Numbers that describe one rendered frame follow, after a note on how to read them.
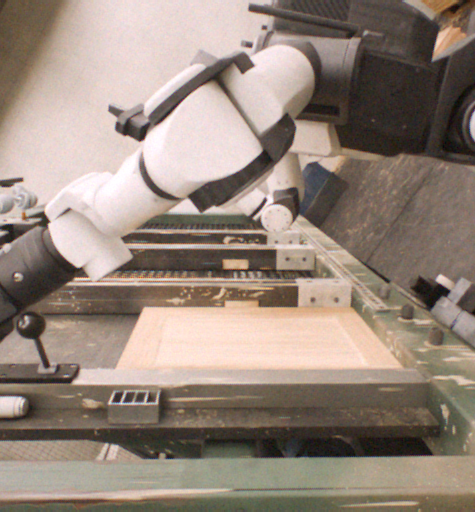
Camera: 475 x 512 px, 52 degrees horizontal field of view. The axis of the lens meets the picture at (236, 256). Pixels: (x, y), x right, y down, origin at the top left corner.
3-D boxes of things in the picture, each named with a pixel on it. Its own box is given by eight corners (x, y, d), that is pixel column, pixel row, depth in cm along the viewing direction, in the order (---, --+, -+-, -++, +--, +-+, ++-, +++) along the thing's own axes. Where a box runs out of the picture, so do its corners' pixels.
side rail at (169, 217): (277, 235, 258) (278, 214, 255) (67, 233, 253) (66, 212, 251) (275, 232, 265) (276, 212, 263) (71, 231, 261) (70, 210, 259)
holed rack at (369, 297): (390, 311, 102) (390, 308, 102) (376, 311, 102) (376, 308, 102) (284, 212, 263) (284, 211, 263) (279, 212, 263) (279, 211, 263)
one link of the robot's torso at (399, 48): (407, 33, 107) (247, 0, 104) (491, -20, 74) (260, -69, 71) (375, 168, 113) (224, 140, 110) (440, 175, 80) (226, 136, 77)
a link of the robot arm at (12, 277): (-79, 280, 62) (-4, 230, 61) (-40, 263, 72) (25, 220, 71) (-17, 357, 65) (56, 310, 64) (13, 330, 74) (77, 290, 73)
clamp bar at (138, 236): (300, 252, 185) (302, 188, 180) (-18, 250, 180) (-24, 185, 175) (296, 247, 195) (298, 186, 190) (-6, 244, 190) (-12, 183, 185)
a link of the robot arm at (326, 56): (330, 123, 64) (346, 99, 75) (340, 50, 59) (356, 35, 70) (246, 112, 67) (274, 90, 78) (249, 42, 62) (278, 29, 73)
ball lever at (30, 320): (60, 385, 72) (38, 327, 63) (34, 385, 72) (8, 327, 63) (66, 364, 75) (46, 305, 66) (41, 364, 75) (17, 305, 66)
